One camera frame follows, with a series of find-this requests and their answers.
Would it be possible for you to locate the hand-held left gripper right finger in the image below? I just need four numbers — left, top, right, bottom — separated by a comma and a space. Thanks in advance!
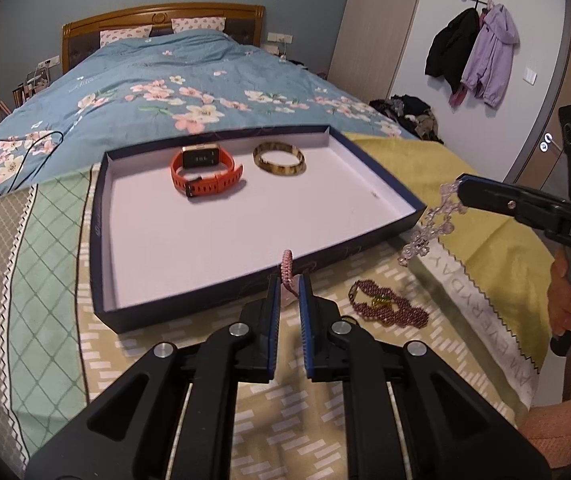
298, 275, 551, 480

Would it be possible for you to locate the beige wardrobe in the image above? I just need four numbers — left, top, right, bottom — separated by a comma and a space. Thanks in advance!
328, 0, 429, 99

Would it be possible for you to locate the purple beaded bracelet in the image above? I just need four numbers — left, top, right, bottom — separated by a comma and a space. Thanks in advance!
348, 280, 430, 330

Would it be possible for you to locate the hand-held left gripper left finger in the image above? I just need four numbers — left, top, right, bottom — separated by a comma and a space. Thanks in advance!
24, 276, 282, 480

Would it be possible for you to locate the bedside clutter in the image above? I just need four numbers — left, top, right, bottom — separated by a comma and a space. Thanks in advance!
12, 67, 52, 107

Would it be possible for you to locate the purple jacket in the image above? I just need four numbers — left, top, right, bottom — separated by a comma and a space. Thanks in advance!
460, 3, 520, 109

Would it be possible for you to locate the pink braided bracelet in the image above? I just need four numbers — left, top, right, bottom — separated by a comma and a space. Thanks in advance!
280, 250, 299, 307

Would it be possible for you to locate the wooden bed headboard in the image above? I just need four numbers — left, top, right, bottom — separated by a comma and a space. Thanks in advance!
62, 2, 266, 73

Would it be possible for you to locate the dotted white pillow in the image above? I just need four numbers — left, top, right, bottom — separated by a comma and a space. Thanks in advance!
172, 16, 227, 36
100, 25, 153, 47

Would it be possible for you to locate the clear crystal bead bracelet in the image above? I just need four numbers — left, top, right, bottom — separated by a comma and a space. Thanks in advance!
398, 182, 467, 267

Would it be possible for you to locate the gold bangle bracelet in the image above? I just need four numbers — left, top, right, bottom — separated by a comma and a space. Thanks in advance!
253, 141, 307, 178

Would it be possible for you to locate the blue floral duvet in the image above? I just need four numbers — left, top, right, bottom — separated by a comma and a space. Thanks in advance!
0, 29, 419, 217

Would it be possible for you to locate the navy box with white inside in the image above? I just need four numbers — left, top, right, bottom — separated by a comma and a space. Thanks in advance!
90, 125, 427, 334

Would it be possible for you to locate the black cable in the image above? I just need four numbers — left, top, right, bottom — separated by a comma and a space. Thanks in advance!
0, 130, 65, 202

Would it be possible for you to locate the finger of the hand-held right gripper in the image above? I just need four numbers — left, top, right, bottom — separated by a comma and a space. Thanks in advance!
457, 173, 569, 235

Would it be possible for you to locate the wooden door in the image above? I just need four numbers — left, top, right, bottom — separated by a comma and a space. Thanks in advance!
503, 0, 571, 192

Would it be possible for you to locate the person's leg in orange trousers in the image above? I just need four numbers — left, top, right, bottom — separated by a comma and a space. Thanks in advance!
518, 319, 571, 480

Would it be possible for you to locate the orange smartwatch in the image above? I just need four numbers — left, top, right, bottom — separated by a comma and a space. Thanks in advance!
171, 145, 245, 198

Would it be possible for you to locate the pile of dark clothes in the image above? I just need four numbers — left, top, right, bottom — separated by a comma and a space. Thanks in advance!
369, 94, 447, 144

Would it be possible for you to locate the black jacket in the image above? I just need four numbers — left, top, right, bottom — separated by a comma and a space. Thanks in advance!
424, 8, 481, 92

